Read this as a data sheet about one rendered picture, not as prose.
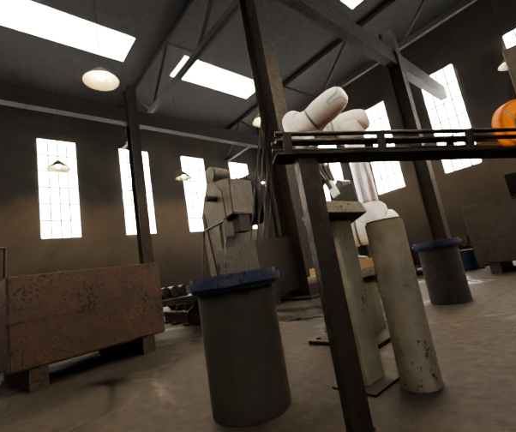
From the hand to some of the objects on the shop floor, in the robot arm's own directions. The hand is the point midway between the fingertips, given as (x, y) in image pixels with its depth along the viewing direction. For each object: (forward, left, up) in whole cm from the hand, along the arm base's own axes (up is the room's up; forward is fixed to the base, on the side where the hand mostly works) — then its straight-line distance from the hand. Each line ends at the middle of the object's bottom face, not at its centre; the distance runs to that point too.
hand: (333, 189), depth 124 cm
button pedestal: (+1, -5, -69) cm, 69 cm away
